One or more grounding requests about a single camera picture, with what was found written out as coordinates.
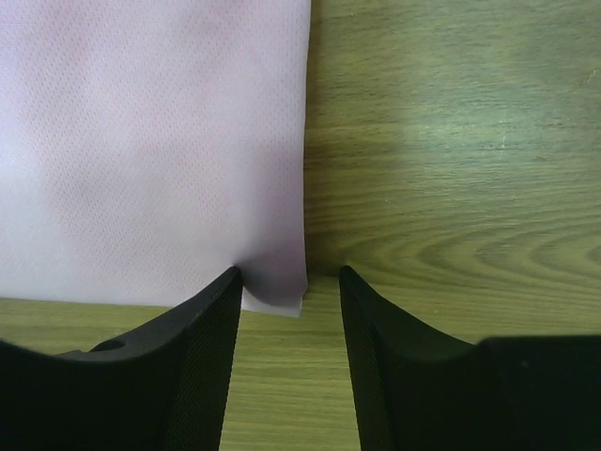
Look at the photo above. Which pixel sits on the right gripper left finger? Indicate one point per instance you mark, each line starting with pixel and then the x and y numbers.
pixel 160 386

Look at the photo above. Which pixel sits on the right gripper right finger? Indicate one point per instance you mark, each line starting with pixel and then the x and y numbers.
pixel 417 388

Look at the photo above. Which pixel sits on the pink t-shirt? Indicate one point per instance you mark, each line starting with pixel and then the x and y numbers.
pixel 147 146

